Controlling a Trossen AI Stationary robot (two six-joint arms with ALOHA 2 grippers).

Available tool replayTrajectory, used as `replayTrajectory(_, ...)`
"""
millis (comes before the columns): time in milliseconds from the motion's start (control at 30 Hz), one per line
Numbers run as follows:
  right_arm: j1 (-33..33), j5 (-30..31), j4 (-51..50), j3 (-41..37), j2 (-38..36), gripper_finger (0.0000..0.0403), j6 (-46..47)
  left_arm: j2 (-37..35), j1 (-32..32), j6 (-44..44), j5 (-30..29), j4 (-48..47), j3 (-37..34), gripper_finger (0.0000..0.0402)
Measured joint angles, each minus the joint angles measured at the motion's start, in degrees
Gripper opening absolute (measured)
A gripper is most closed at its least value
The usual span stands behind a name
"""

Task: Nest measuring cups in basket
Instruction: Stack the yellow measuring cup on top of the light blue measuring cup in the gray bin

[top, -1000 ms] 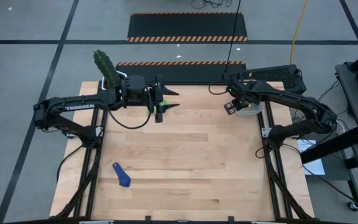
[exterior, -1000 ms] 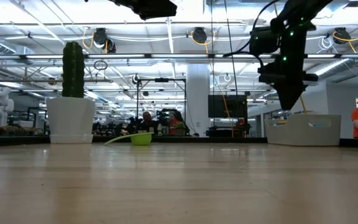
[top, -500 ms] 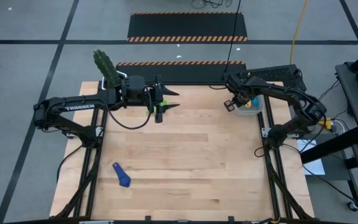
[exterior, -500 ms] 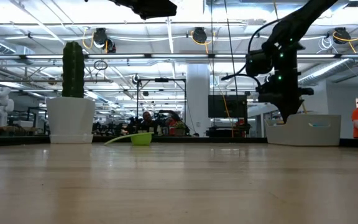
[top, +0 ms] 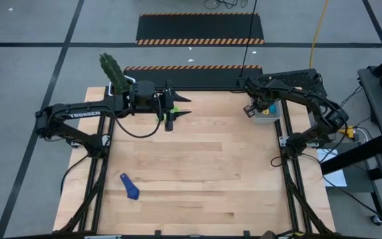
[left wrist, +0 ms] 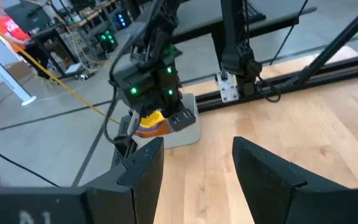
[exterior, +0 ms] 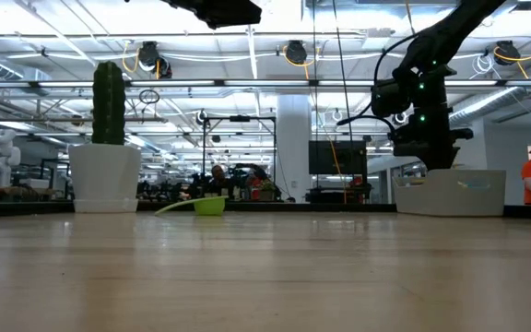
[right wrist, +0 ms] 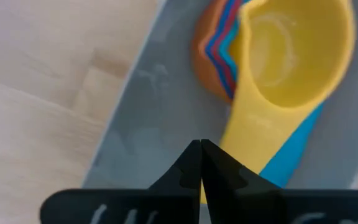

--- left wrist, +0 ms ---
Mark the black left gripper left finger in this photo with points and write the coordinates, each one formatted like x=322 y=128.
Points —
x=120 y=199

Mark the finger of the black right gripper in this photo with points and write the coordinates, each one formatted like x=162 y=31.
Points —
x=182 y=119
x=134 y=123

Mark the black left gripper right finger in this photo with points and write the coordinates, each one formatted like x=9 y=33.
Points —
x=291 y=199

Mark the yellow measuring cup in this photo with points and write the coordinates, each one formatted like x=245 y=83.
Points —
x=152 y=119

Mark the grey plastic basket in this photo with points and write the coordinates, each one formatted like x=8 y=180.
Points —
x=185 y=138

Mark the orange measuring cup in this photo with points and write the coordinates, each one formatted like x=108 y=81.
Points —
x=157 y=132

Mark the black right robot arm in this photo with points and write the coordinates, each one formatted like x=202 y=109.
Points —
x=238 y=46

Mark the black computer with green lights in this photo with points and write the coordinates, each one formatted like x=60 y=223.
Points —
x=107 y=39

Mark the black computer with blue lights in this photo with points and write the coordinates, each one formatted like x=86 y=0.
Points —
x=123 y=20

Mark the grey side table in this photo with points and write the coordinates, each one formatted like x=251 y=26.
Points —
x=204 y=18

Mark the black computer monitor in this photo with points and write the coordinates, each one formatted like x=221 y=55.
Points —
x=30 y=15

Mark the person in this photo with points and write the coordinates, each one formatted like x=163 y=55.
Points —
x=9 y=26

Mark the black aluminium frame rail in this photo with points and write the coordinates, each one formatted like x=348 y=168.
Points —
x=291 y=81

